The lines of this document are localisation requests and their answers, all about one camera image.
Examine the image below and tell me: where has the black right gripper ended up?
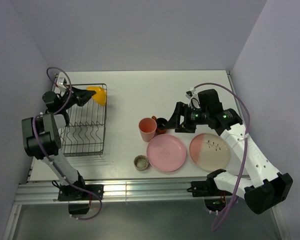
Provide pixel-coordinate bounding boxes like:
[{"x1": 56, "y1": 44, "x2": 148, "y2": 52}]
[{"x1": 164, "y1": 101, "x2": 210, "y2": 133}]

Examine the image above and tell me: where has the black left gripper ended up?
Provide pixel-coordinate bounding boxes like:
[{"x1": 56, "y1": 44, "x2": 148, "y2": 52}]
[{"x1": 59, "y1": 85, "x2": 96, "y2": 111}]

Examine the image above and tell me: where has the red and black mug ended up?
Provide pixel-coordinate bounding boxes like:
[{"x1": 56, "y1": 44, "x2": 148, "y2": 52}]
[{"x1": 151, "y1": 116, "x2": 168, "y2": 135}]

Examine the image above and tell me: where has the yellow bowl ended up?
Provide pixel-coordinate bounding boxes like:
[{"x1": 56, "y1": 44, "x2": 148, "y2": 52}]
[{"x1": 86, "y1": 86, "x2": 107, "y2": 107}]

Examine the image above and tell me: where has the small speckled ceramic cup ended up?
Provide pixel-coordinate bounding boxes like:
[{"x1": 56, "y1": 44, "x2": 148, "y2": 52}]
[{"x1": 133, "y1": 155, "x2": 149, "y2": 171}]

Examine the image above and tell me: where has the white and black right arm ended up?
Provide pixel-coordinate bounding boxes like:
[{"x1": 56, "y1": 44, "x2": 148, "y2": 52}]
[{"x1": 165, "y1": 89, "x2": 293, "y2": 214}]

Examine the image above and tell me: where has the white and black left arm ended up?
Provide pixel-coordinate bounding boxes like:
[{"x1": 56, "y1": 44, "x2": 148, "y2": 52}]
[{"x1": 21, "y1": 87, "x2": 101, "y2": 201}]

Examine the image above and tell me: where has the pink plastic cup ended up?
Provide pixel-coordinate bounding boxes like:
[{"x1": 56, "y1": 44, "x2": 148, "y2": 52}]
[{"x1": 138, "y1": 117, "x2": 157, "y2": 142}]

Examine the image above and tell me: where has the pink plastic plate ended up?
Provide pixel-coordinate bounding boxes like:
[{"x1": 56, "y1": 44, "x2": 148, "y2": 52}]
[{"x1": 146, "y1": 134, "x2": 187, "y2": 172}]

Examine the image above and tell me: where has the pink and cream ceramic plate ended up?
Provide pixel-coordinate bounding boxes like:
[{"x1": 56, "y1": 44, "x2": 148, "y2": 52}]
[{"x1": 189, "y1": 133, "x2": 231, "y2": 172}]

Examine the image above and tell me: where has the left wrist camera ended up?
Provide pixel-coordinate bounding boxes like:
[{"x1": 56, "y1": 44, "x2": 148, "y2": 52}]
[{"x1": 56, "y1": 77, "x2": 68, "y2": 93}]

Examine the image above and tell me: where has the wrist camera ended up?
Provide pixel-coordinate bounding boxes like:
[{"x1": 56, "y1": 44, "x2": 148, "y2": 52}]
[
  {"x1": 56, "y1": 77, "x2": 68, "y2": 93},
  {"x1": 185, "y1": 87, "x2": 201, "y2": 110}
]

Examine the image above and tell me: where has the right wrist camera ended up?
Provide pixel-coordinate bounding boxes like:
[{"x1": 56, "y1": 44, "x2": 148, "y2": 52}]
[{"x1": 185, "y1": 87, "x2": 201, "y2": 110}]

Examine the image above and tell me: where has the black wire dish rack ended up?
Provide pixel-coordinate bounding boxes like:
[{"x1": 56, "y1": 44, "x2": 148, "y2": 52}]
[{"x1": 59, "y1": 83, "x2": 107, "y2": 157}]

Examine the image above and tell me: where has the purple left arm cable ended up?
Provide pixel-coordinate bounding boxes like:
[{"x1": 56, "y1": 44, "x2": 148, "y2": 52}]
[{"x1": 31, "y1": 66, "x2": 103, "y2": 221}]

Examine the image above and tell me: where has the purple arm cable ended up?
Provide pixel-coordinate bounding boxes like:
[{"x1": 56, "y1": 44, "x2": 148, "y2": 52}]
[
  {"x1": 31, "y1": 66, "x2": 103, "y2": 221},
  {"x1": 193, "y1": 83, "x2": 251, "y2": 232}
]

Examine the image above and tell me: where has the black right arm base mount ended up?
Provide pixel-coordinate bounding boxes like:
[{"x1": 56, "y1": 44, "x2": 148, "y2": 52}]
[{"x1": 186, "y1": 180, "x2": 227, "y2": 212}]

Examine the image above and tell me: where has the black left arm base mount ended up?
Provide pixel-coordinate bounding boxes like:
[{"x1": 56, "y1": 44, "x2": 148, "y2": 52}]
[{"x1": 51, "y1": 180, "x2": 104, "y2": 217}]

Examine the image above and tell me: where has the aluminium table edge rail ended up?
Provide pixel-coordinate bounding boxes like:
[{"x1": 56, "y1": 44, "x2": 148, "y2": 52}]
[{"x1": 13, "y1": 177, "x2": 206, "y2": 205}]

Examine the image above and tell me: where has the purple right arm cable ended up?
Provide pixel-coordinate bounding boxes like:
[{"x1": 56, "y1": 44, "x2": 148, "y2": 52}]
[{"x1": 193, "y1": 83, "x2": 251, "y2": 232}]

